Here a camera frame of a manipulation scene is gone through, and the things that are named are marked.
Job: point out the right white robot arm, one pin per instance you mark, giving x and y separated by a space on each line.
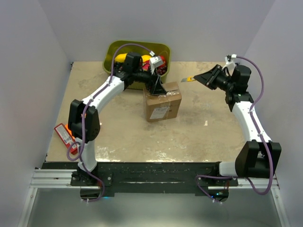
260 155

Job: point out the olive green plastic bin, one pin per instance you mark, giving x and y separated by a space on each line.
158 48

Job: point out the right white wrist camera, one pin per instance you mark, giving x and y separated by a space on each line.
230 62

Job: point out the dark red grape bunch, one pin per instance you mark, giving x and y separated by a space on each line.
161 70

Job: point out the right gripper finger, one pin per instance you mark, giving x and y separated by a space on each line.
203 79
209 72

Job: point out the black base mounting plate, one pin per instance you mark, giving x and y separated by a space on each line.
110 178

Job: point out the red apple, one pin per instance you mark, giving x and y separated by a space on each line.
163 60

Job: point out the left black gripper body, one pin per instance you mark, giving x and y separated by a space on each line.
146 77

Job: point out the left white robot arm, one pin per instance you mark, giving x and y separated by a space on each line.
83 120

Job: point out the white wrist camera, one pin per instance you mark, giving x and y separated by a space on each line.
155 62
230 62

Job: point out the yellow mango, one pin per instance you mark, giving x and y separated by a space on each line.
120 58

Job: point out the yellow lemon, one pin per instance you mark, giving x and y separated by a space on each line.
146 58

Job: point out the brown cardboard express box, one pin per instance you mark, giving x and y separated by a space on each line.
162 107

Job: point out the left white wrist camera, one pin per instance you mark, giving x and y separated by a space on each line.
155 62

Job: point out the red small box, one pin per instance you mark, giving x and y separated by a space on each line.
66 137

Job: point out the yellow black utility knife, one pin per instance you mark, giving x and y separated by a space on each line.
188 79

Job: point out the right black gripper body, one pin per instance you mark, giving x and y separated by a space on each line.
223 82

